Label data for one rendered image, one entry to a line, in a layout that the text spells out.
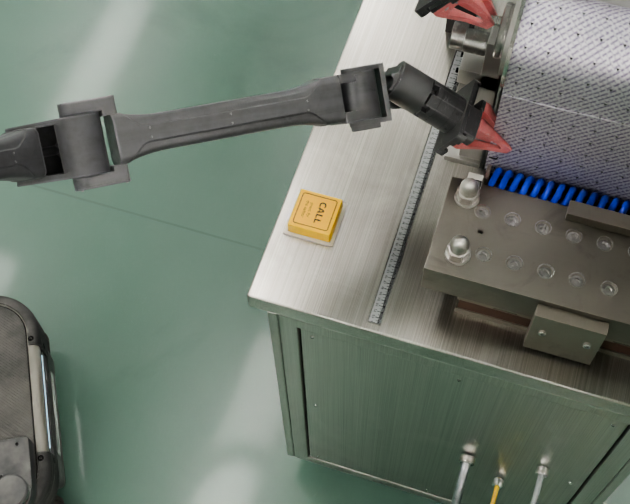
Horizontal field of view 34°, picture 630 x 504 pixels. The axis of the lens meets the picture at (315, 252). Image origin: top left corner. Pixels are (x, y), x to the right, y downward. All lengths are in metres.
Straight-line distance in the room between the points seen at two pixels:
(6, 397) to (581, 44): 1.47
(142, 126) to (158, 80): 1.67
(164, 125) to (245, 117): 0.11
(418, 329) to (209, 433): 1.00
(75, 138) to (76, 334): 1.36
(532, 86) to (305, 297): 0.47
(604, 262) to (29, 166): 0.79
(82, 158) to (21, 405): 1.10
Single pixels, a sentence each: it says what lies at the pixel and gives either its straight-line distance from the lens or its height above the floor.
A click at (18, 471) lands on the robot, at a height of 0.28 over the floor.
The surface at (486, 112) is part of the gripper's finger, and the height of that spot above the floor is 1.14.
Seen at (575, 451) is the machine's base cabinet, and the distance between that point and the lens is 1.79.
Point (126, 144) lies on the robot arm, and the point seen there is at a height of 1.27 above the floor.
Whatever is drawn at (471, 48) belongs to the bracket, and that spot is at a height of 1.18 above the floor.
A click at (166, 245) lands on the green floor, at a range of 2.67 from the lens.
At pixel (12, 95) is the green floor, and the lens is 3.03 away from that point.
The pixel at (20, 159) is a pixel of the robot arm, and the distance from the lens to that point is 1.29.
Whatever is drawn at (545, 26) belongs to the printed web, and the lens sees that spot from 1.35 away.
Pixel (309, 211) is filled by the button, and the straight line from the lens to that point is 1.61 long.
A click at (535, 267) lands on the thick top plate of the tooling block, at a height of 1.03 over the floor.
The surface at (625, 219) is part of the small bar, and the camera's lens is 1.52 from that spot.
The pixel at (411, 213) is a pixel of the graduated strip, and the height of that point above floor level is 0.90.
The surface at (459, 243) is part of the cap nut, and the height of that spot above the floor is 1.07.
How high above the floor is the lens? 2.32
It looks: 62 degrees down
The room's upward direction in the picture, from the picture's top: 2 degrees counter-clockwise
